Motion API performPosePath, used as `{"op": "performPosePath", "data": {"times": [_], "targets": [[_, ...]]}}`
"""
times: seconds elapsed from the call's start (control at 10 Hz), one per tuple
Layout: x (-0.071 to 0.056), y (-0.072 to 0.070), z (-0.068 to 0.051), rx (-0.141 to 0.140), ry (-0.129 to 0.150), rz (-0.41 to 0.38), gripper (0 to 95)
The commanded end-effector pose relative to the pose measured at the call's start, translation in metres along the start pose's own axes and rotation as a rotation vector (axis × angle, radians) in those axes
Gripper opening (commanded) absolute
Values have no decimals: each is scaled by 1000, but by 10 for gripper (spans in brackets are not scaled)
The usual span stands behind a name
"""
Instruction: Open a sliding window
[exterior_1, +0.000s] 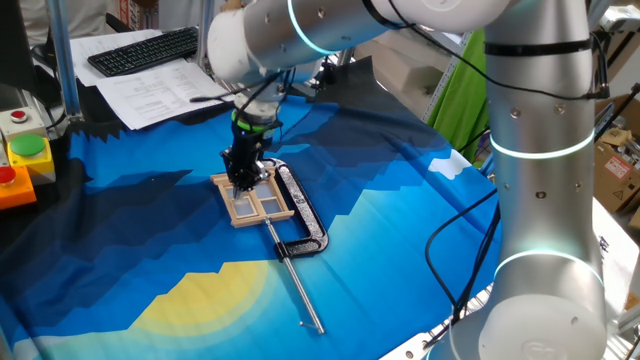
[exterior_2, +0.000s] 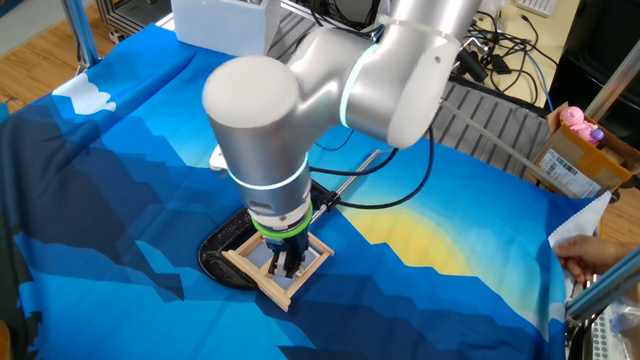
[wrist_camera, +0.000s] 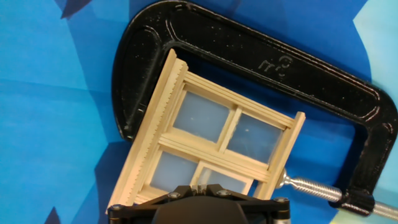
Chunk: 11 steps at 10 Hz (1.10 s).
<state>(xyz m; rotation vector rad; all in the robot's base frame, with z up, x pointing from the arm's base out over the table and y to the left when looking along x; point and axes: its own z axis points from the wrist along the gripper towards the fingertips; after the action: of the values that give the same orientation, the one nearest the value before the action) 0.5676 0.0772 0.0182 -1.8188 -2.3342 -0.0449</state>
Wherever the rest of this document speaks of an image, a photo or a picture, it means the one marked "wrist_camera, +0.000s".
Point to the silver clamp screw rod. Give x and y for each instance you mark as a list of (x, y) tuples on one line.
[(311, 188)]

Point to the black cast C-clamp frame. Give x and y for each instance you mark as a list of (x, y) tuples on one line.
[(248, 53)]

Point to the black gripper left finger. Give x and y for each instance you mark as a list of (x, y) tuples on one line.
[(140, 208)]

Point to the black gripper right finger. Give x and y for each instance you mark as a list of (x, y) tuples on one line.
[(261, 207)]

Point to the wooden miniature window frame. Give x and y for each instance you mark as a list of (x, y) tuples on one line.
[(146, 133)]

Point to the blue mountain print tablecloth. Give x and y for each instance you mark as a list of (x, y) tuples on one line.
[(46, 93)]

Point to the small wooden sliding sash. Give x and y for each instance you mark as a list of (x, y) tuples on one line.
[(224, 183)]

